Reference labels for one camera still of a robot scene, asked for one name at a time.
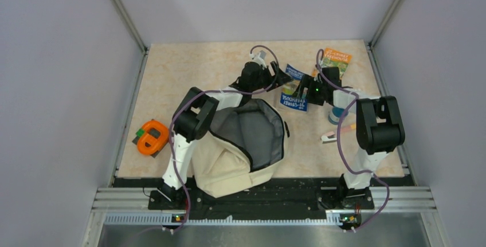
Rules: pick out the blue lidded jar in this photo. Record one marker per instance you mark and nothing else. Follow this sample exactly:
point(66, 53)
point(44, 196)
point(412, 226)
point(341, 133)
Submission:
point(335, 115)

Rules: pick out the blue and white booklet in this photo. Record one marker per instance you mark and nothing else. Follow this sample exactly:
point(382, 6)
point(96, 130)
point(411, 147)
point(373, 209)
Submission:
point(286, 99)

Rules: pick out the orange paperback book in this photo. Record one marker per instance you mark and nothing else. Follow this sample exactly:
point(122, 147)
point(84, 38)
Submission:
point(333, 58)

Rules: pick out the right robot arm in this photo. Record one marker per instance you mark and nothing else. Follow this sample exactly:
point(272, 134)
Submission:
point(379, 127)

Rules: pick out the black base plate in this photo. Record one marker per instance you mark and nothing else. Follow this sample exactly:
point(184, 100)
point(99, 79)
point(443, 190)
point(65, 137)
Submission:
point(277, 199)

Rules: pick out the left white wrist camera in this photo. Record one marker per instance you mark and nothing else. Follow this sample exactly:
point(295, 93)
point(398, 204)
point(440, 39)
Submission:
point(259, 58)

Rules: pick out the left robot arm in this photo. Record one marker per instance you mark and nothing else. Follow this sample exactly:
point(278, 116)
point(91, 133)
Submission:
point(193, 117)

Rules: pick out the orange tape dispenser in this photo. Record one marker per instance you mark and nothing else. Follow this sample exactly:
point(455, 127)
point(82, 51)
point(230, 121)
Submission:
point(151, 138)

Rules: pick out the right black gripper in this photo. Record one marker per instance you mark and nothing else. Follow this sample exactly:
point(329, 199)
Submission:
point(308, 82)

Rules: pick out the pink orange marker pen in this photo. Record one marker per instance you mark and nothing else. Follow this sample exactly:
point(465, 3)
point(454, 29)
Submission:
point(330, 137)

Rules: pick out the beige canvas backpack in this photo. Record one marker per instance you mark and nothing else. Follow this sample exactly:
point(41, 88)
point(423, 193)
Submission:
point(243, 148)

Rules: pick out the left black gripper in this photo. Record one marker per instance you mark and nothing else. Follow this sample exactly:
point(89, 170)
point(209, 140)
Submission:
point(282, 78)

